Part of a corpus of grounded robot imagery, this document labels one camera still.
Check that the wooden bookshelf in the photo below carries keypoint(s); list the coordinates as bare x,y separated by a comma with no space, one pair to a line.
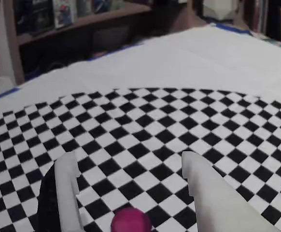
14,48

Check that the white illustrated game box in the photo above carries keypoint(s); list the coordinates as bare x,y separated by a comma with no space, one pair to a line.
63,14

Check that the white table cover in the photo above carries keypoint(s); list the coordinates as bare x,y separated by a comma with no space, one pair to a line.
179,60

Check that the blue tape strip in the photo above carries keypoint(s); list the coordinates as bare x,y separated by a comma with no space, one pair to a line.
232,29
10,93

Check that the black white checkerboard mat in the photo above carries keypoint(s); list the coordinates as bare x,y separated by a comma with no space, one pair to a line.
140,135

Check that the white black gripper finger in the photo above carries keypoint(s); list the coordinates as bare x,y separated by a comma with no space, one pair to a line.
65,193

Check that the black board game box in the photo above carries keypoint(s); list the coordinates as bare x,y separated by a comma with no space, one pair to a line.
34,14

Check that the pink faceted ball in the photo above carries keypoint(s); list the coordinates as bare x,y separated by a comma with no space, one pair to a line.
130,221

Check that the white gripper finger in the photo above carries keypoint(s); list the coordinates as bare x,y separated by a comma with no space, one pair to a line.
215,205

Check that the low-poly penguin figure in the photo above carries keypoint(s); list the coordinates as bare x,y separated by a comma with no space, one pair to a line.
217,9

